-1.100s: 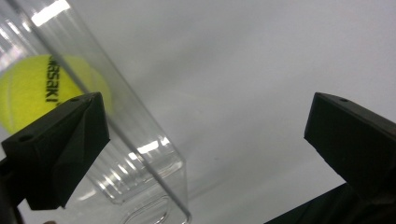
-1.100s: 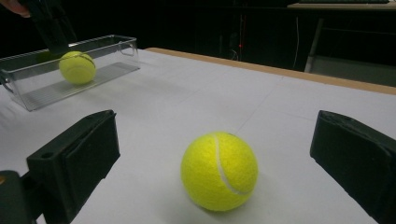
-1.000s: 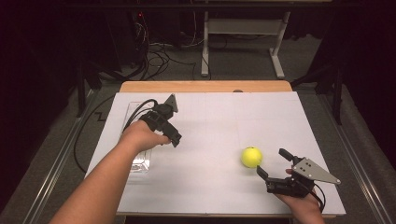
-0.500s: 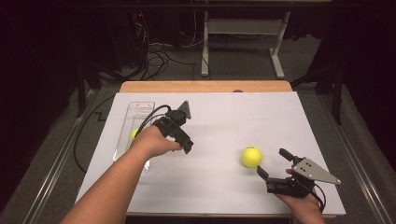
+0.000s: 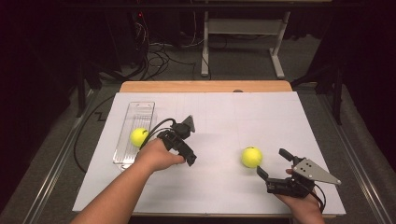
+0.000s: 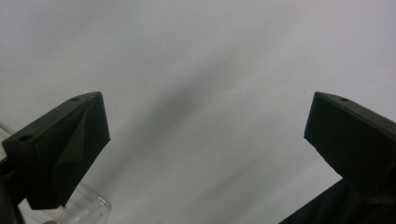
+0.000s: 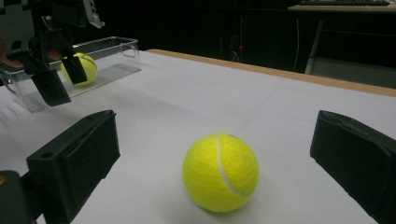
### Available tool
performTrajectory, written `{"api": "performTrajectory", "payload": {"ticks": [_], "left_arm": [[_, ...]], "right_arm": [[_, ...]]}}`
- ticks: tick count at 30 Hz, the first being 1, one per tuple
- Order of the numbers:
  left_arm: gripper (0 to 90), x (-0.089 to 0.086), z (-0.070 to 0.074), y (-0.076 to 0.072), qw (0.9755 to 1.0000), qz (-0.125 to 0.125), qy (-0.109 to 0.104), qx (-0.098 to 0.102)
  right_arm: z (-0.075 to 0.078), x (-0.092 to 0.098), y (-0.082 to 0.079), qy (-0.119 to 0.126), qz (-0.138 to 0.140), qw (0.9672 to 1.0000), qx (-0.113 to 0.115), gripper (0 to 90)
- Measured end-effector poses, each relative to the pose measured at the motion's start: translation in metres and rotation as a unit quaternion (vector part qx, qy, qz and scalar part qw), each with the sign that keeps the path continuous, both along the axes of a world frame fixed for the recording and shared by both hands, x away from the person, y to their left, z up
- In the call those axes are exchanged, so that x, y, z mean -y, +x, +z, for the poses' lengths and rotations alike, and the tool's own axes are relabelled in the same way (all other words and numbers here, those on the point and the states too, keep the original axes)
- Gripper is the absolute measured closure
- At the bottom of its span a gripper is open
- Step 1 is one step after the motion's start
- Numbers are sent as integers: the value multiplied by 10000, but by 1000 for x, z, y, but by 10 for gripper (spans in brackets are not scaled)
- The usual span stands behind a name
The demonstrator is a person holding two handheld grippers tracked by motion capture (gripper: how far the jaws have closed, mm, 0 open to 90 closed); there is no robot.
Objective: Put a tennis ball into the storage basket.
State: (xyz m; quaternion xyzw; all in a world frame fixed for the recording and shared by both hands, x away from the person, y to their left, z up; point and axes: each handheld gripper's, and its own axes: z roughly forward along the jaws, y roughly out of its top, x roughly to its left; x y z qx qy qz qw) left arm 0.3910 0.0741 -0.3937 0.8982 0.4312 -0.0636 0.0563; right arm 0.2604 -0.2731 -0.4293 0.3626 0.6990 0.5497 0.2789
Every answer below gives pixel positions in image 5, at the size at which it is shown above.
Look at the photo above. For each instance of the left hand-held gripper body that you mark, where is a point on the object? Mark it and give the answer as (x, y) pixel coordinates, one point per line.
(179, 133)

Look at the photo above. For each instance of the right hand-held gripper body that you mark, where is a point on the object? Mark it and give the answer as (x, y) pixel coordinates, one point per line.
(314, 172)

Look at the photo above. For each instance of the yellow tennis ball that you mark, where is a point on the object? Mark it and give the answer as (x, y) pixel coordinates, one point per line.
(251, 157)
(139, 137)

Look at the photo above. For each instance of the clear plastic tray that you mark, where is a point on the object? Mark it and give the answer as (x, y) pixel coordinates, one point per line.
(137, 115)

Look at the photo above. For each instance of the person's left hand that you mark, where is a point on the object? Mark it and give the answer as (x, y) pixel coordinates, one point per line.
(158, 155)

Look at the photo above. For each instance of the person's right hand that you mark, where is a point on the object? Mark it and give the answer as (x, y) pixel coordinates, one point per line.
(299, 202)

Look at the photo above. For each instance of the white board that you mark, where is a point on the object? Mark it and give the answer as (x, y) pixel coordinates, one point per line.
(218, 186)

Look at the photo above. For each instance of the wooden table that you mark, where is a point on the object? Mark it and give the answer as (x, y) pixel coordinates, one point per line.
(186, 86)

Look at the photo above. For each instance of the dark round table grommet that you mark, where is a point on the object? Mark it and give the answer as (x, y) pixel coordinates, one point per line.
(238, 90)

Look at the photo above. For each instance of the dark metal stand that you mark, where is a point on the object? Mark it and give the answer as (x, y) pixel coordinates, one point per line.
(336, 99)
(81, 93)

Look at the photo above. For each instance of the dark computer tower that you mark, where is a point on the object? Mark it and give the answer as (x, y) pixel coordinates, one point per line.
(127, 34)

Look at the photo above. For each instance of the aluminium floor rail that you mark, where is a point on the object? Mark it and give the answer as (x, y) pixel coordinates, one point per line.
(358, 174)
(59, 161)

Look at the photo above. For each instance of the white metal desk frame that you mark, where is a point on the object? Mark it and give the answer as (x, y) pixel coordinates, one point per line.
(243, 26)

